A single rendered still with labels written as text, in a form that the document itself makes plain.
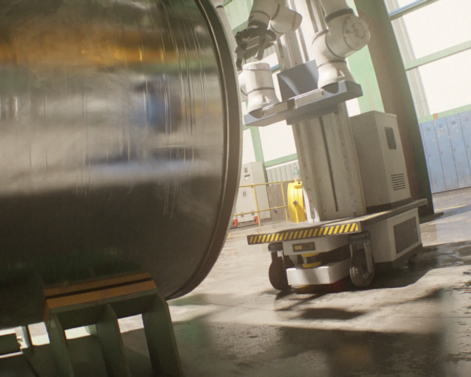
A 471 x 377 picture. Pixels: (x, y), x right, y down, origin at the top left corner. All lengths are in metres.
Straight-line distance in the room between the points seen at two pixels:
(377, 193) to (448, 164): 8.53
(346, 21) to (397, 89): 3.18
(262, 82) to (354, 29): 0.65
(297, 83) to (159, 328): 1.56
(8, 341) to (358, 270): 1.52
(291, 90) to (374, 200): 0.73
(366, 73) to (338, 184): 2.35
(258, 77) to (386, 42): 3.16
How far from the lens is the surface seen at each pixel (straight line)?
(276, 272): 2.16
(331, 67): 2.02
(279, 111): 2.15
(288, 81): 2.33
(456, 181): 10.69
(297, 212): 5.65
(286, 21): 1.81
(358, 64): 4.51
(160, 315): 1.11
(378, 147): 2.25
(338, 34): 1.93
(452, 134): 10.68
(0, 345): 1.80
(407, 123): 5.01
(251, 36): 1.69
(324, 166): 2.28
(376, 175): 2.26
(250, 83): 2.30
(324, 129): 2.28
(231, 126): 1.02
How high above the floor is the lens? 0.44
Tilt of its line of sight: 4 degrees up
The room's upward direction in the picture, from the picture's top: 9 degrees counter-clockwise
